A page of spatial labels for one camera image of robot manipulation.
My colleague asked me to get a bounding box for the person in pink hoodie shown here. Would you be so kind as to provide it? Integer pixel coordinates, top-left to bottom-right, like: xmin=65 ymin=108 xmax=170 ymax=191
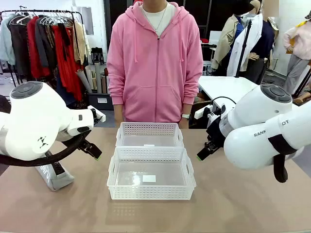
xmin=106 ymin=0 xmax=204 ymax=129

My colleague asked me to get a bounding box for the beige garment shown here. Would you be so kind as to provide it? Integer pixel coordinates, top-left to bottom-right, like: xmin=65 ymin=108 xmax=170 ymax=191
xmin=71 ymin=21 xmax=88 ymax=66

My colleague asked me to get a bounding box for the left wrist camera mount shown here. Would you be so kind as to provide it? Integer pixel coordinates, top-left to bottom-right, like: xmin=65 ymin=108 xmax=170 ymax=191
xmin=86 ymin=105 xmax=107 ymax=124

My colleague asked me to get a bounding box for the mannequin in beige trench coat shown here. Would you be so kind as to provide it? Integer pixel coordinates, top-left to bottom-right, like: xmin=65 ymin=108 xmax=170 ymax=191
xmin=210 ymin=0 xmax=246 ymax=77

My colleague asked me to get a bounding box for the dark brown garment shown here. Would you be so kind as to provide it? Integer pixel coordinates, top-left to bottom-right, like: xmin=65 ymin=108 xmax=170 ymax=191
xmin=9 ymin=18 xmax=32 ymax=79

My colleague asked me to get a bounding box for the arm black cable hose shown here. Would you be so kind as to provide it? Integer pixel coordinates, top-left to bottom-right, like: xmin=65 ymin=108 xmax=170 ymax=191
xmin=268 ymin=134 xmax=299 ymax=183
xmin=0 ymin=130 xmax=93 ymax=167

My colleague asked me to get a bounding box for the black scarf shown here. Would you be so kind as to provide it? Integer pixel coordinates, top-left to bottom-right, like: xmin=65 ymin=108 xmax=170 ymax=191
xmin=58 ymin=23 xmax=71 ymax=62

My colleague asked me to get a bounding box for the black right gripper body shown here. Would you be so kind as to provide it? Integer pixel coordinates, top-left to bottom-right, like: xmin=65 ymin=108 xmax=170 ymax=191
xmin=206 ymin=117 xmax=228 ymax=150

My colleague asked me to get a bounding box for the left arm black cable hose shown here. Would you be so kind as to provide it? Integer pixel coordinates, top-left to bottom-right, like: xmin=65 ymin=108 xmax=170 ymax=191
xmin=0 ymin=130 xmax=93 ymax=167

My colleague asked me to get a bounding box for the white lab coat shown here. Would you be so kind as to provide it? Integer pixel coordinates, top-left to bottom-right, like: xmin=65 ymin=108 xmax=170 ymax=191
xmin=227 ymin=13 xmax=264 ymax=78

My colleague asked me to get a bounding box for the grey paper roll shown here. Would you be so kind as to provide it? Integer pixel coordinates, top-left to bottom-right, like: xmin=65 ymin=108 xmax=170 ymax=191
xmin=76 ymin=68 xmax=93 ymax=94

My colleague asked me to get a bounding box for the white background table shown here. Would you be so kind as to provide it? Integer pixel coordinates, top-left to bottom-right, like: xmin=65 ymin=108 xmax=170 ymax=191
xmin=198 ymin=75 xmax=259 ymax=104

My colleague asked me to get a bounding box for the white rectangular board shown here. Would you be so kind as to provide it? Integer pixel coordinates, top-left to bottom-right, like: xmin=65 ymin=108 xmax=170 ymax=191
xmin=82 ymin=6 xmax=94 ymax=36

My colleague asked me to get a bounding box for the black tripod stand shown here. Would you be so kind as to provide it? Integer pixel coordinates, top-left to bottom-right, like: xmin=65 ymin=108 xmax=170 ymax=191
xmin=234 ymin=19 xmax=254 ymax=78

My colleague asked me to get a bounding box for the tall light grey tube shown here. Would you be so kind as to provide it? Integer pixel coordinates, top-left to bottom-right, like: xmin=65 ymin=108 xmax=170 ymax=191
xmin=94 ymin=62 xmax=103 ymax=94

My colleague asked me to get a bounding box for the dark grey garment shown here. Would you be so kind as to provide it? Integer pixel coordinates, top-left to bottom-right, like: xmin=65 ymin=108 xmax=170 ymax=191
xmin=35 ymin=18 xmax=58 ymax=69

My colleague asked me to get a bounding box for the person's left forearm pink sleeve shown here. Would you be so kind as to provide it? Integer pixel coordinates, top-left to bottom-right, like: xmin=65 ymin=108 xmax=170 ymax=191
xmin=182 ymin=65 xmax=204 ymax=106

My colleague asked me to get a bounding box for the mannequin in navy coat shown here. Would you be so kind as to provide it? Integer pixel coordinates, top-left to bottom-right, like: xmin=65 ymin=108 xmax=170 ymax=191
xmin=250 ymin=17 xmax=276 ymax=85

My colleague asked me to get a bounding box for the mannequin in pink sweater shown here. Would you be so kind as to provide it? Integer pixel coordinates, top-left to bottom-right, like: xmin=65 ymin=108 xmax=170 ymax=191
xmin=282 ymin=13 xmax=311 ymax=96

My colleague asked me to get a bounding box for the light blue-grey garment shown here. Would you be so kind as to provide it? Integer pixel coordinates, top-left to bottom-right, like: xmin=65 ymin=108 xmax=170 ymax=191
xmin=0 ymin=14 xmax=17 ymax=67

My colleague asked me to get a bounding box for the black clothes rack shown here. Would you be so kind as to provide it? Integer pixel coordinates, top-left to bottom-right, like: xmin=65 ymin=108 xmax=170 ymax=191
xmin=0 ymin=9 xmax=85 ymax=116

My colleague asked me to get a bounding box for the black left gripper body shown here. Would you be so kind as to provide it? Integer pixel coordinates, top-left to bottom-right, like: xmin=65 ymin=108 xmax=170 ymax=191
xmin=77 ymin=139 xmax=95 ymax=152

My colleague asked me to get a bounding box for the person's right forearm pink sleeve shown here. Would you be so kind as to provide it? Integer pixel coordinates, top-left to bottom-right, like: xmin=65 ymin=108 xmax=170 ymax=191
xmin=106 ymin=65 xmax=126 ymax=106

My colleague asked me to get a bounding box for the red jacket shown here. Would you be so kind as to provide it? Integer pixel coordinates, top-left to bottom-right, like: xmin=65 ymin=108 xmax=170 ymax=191
xmin=26 ymin=16 xmax=51 ymax=79

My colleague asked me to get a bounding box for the long red dress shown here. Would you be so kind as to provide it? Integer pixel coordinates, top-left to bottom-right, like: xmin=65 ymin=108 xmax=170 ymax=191
xmin=52 ymin=25 xmax=85 ymax=102

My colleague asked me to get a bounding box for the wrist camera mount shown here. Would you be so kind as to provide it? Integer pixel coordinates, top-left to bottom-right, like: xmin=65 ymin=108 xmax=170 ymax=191
xmin=86 ymin=105 xmax=107 ymax=124
xmin=194 ymin=103 xmax=228 ymax=120

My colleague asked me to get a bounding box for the navy blue garment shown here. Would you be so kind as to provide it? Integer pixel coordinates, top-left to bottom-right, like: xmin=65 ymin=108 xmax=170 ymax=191
xmin=56 ymin=72 xmax=74 ymax=105

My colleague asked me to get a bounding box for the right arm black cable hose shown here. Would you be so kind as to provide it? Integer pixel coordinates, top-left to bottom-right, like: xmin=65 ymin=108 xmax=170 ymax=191
xmin=268 ymin=134 xmax=299 ymax=183

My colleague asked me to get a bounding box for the cream paper roll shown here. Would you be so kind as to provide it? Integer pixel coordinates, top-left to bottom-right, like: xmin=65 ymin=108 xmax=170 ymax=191
xmin=84 ymin=66 xmax=98 ymax=94

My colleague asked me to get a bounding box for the white perforated plastic basket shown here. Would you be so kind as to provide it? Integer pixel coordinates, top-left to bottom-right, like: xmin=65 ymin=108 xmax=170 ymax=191
xmin=115 ymin=122 xmax=185 ymax=149
xmin=106 ymin=147 xmax=197 ymax=201

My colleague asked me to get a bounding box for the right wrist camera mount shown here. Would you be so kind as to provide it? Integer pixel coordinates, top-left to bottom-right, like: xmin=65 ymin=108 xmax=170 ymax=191
xmin=194 ymin=103 xmax=228 ymax=120

